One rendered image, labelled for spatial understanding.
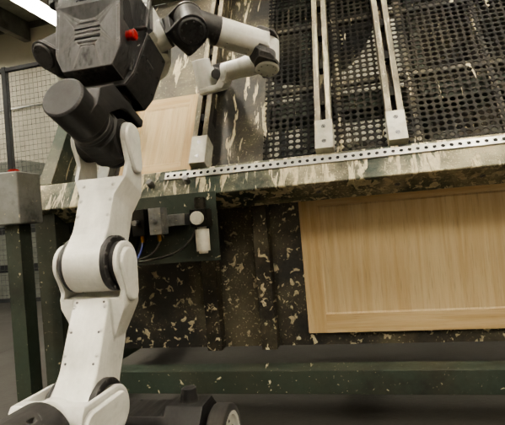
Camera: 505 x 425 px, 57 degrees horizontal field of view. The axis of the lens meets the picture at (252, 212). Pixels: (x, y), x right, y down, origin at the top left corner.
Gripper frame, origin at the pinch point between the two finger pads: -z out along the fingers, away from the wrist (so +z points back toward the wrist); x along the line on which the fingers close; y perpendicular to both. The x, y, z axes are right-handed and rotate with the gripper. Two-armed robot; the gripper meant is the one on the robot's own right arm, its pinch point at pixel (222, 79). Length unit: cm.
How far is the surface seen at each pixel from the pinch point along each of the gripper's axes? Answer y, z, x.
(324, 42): -41.6, -5.9, 8.3
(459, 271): -82, 22, -79
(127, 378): 38, 51, -103
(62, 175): 67, 21, -29
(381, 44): -63, -2, 4
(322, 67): -40.5, 2.5, -1.3
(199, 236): 3, 47, -52
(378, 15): -64, -19, 16
